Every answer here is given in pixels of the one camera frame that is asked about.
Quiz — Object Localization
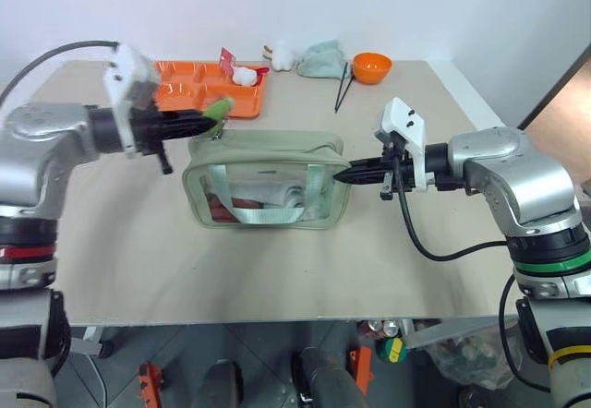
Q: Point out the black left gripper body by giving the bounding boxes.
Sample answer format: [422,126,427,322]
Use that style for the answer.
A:
[130,108,175,177]

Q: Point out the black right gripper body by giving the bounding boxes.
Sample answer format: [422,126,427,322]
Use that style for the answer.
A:
[378,141,417,202]

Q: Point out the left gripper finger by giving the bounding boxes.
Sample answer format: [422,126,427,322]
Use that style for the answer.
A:
[160,125,217,142]
[160,108,219,128]

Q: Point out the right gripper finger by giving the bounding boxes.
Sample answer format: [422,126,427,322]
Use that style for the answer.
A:
[332,168,393,187]
[347,157,393,172]

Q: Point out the green plush keychain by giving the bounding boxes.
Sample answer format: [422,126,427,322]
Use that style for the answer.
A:
[201,95,234,126]

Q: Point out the green pouch with clear window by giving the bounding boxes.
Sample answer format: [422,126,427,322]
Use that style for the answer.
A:
[180,129,354,233]

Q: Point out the white plush ball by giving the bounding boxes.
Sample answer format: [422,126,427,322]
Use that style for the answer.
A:
[232,66,259,88]

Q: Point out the red item inside pouch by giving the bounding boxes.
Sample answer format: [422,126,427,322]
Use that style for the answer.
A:
[206,189,274,222]

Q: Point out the white cloth inside pouch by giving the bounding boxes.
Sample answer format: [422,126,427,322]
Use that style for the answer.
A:
[227,182,309,221]

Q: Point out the white plush toy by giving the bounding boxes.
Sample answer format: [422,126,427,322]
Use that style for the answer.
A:
[262,40,297,73]

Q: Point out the orange compartment tray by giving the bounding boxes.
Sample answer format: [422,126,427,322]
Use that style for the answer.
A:
[151,60,271,120]

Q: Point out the red card packet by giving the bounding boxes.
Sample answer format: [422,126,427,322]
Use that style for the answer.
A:
[218,47,238,75]

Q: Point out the black chopstick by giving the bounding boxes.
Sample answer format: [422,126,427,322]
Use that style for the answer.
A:
[333,60,351,114]
[335,71,357,113]

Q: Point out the orange bowl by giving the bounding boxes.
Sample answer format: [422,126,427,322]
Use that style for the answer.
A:
[352,51,393,86]

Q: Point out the pale green cloth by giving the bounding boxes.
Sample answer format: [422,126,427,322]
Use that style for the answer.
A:
[295,39,356,80]

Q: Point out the red drink can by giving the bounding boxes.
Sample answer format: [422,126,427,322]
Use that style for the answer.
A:
[357,319,382,339]

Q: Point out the brown wooden panel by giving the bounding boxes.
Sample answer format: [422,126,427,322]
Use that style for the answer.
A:
[520,55,591,188]

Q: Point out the green and yellow ball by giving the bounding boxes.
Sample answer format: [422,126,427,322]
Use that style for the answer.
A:
[375,335,407,365]

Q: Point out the orange and black clamp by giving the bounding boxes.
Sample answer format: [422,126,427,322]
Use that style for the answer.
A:
[347,344,375,398]
[137,360,166,408]

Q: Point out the clear plastic bag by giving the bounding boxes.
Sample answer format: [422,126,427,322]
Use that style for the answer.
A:
[423,332,514,390]

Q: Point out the dark rounded shape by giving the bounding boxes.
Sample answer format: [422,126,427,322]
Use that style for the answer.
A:
[289,346,368,408]

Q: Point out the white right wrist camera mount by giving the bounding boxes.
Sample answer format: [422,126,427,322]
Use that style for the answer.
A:
[373,97,429,194]

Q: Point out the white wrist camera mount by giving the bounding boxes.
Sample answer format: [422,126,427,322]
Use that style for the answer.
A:
[102,42,161,160]
[373,97,429,194]

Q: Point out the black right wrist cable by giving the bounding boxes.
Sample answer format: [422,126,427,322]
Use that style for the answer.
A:
[395,166,512,262]

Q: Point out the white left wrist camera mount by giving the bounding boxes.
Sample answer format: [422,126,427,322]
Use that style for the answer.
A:
[102,42,161,160]

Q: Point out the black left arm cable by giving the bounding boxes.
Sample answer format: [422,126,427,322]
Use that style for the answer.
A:
[0,40,119,105]

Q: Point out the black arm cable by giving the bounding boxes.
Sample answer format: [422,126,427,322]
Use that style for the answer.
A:
[0,40,119,105]
[498,272,556,394]

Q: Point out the grey table frame bar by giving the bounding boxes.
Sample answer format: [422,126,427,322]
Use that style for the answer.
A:
[400,317,521,350]

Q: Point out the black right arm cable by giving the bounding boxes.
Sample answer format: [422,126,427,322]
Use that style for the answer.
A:
[498,272,556,394]

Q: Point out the grey table leg bracket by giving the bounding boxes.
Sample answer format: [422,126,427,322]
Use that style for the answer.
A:
[67,324,115,359]

